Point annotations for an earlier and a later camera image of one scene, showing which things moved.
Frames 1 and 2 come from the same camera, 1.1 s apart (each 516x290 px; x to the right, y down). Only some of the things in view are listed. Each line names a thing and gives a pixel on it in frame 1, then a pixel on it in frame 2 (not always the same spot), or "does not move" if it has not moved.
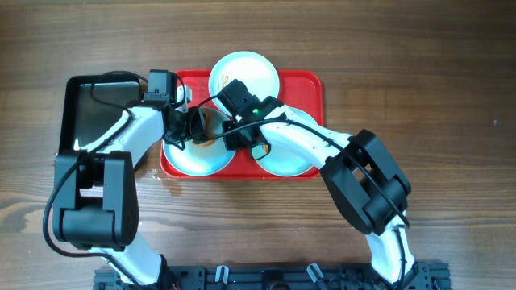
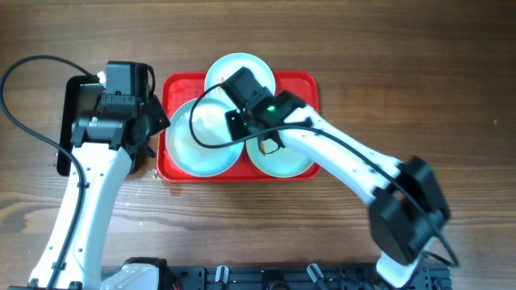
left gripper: x=195 y=126 to x=154 y=122
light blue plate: x=283 y=162 does not move
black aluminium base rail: x=280 y=277 does not move
